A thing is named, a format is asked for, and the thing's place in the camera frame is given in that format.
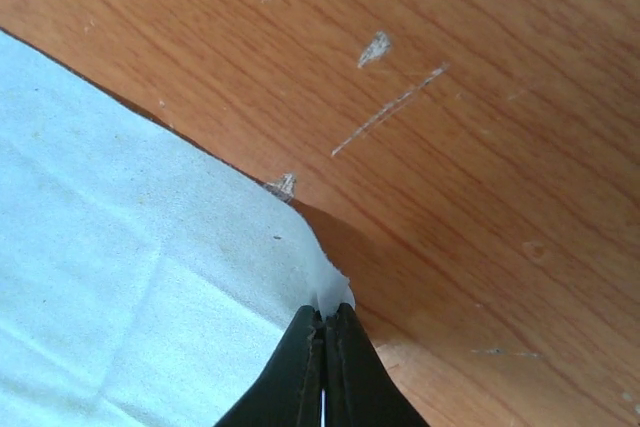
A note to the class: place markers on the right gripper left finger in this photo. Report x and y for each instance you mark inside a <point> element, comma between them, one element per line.
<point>288,391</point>

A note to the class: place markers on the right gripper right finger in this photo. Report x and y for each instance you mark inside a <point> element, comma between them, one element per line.
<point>358,390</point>

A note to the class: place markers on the light blue cleaning cloth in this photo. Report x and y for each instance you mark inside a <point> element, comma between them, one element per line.
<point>143,281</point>

